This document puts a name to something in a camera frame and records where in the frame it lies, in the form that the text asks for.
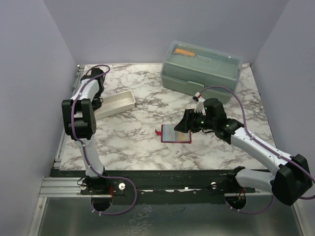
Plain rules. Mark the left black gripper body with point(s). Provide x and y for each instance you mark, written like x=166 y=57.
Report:
x=95 y=102

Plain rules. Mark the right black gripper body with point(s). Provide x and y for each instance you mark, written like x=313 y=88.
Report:
x=202 y=122

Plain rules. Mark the red leather card holder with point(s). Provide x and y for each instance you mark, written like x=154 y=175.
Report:
x=169 y=135

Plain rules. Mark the gold credit card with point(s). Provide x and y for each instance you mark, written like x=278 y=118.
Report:
x=183 y=137

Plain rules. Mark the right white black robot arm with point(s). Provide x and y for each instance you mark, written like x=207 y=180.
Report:
x=288 y=177

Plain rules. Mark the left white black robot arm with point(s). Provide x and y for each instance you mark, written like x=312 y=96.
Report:
x=79 y=119

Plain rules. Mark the white rectangular plastic tray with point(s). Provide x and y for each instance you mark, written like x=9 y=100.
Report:
x=115 y=104

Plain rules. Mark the green plastic toolbox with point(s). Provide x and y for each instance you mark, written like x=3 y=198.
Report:
x=190 y=75

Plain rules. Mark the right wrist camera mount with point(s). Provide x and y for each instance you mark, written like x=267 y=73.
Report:
x=199 y=100

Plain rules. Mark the orange handled tool in toolbox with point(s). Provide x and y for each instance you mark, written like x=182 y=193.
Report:
x=184 y=52

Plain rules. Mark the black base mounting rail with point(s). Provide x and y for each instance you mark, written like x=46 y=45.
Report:
x=159 y=187

